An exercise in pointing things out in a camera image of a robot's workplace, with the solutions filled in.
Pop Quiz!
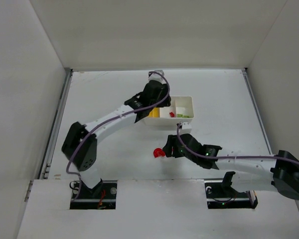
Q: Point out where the yellow lego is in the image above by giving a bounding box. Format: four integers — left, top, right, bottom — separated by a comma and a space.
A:
148, 108, 160, 118

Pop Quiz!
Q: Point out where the red arch lego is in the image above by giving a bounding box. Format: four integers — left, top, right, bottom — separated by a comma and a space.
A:
153, 148, 165, 158

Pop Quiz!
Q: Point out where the white divided container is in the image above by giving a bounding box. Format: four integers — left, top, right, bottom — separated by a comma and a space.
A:
143, 96, 194, 126

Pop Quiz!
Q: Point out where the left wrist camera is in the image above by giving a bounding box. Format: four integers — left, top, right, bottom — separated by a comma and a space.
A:
148, 70, 164, 82

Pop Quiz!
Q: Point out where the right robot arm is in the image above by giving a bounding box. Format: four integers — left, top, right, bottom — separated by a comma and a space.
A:
162, 133, 299, 201

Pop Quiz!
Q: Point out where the right aluminium rail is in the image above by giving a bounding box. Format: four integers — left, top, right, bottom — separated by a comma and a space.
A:
241, 68, 273, 154

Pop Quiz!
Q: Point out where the left aluminium rail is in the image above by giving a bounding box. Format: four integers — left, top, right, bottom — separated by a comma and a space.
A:
35, 68, 73, 179

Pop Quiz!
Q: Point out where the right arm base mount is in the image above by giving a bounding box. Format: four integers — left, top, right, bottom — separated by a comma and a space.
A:
204, 171, 258, 209

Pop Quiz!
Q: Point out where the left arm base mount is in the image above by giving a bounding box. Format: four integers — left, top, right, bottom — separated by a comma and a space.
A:
69, 181, 118, 210

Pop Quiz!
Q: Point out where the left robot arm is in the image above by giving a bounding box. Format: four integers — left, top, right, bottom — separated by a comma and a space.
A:
61, 80, 170, 191

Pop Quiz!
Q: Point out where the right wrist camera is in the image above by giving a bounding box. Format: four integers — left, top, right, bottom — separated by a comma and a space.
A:
177, 121, 192, 135

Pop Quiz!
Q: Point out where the aluminium rail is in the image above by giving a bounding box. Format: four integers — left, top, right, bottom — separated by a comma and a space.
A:
35, 68, 73, 179
241, 68, 273, 154

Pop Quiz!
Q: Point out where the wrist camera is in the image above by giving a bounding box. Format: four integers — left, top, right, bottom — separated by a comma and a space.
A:
148, 70, 164, 82
177, 121, 192, 135

